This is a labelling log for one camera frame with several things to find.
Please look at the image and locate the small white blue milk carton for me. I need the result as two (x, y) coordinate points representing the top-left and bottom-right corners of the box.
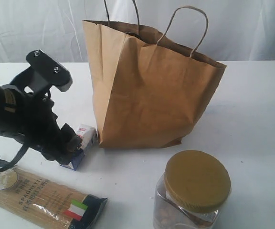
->
(60, 124), (98, 171)

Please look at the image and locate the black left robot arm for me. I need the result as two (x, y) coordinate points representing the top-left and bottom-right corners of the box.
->
(0, 84), (82, 165)

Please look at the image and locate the brown paper bag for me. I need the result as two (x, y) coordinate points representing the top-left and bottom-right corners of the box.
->
(83, 20), (226, 149)

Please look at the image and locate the spaghetti packet with Italian flag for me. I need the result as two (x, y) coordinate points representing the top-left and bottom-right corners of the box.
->
(0, 159), (108, 229)

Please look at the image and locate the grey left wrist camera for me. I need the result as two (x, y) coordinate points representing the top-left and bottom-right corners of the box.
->
(10, 50), (73, 94)

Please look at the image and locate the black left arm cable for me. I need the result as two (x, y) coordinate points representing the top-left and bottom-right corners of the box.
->
(0, 126), (30, 174)

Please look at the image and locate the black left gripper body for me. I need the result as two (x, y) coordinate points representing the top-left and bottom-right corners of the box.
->
(1, 83), (62, 148)

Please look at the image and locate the clear jar with yellow lid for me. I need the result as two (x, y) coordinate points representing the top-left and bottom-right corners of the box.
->
(153, 150), (231, 229)

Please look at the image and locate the white backdrop curtain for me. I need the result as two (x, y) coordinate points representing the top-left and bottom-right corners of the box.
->
(0, 0), (275, 62)

